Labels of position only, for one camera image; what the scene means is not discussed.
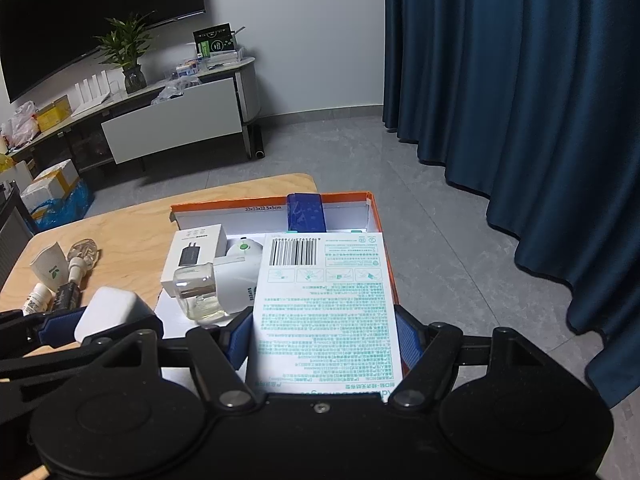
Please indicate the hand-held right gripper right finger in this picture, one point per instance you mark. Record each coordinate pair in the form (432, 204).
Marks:
(410, 340)

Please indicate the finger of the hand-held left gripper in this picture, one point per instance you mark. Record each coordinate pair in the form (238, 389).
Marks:
(100, 346)
(60, 325)

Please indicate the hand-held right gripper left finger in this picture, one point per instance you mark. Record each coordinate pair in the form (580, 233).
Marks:
(240, 332)

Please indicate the white pill bottle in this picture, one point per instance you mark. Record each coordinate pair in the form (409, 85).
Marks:
(37, 302)

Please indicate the white rounded plastic case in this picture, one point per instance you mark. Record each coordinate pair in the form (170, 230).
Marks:
(107, 310)

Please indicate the white plug-in heater with bottle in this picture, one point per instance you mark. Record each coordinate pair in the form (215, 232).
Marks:
(235, 280)

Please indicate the clear liquid bottle white cap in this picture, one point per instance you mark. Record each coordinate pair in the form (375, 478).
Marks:
(82, 255)

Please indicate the green and white box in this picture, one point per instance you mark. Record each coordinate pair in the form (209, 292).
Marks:
(325, 320)

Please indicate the white charger box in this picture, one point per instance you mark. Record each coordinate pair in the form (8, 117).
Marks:
(192, 255)

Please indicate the blue plastic case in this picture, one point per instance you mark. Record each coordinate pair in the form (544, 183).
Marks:
(305, 212)

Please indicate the orange cardboard box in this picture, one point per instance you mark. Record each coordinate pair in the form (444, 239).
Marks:
(345, 217)

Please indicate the blue plastic bag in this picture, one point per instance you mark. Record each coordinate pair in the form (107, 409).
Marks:
(65, 207)

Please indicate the white foam box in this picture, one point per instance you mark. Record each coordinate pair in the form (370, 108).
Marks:
(42, 195)

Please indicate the white and yellow cardboard box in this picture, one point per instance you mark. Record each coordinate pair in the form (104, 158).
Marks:
(57, 174)

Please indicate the black roll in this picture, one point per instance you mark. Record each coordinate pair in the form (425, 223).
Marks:
(257, 142)

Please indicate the white plastic bag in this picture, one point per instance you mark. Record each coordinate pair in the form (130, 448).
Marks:
(22, 125)

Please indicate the white folding panel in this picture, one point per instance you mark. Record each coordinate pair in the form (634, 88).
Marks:
(170, 122)

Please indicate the white router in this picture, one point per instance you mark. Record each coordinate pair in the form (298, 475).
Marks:
(95, 92)

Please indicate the grey TV stand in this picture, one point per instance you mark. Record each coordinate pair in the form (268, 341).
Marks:
(247, 90)

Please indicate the clear plastic bag pile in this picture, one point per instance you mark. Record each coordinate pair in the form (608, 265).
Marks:
(167, 92)

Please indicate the small assorted packets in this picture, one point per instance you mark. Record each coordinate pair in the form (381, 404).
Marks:
(190, 67)

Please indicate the blue curtain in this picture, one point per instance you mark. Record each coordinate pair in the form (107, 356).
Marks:
(500, 85)

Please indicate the potted plant in glass vase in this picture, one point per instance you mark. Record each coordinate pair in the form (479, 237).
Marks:
(125, 45)

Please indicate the green and black sign box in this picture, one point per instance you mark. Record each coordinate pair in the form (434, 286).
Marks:
(215, 42)

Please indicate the black television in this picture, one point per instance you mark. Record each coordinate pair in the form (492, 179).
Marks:
(75, 20)

